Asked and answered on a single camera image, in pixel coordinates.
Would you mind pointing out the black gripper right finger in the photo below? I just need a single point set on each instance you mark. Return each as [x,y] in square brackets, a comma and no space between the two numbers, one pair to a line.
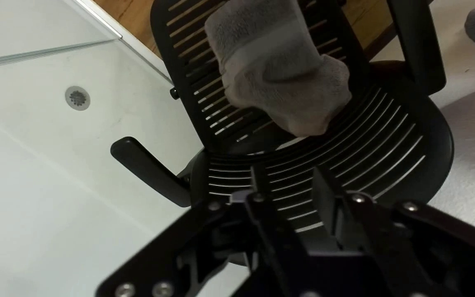
[408,247]

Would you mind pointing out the small grey towel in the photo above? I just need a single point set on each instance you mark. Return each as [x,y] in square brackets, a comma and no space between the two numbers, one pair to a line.
[281,71]

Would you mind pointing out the round shower drain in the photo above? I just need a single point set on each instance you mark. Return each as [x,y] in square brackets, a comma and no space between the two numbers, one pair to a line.
[77,97]

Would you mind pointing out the black slatted office chair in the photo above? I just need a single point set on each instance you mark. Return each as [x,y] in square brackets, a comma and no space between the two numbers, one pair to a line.
[380,141]

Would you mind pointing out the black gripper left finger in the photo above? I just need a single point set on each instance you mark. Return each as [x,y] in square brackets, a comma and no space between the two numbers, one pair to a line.
[194,247]

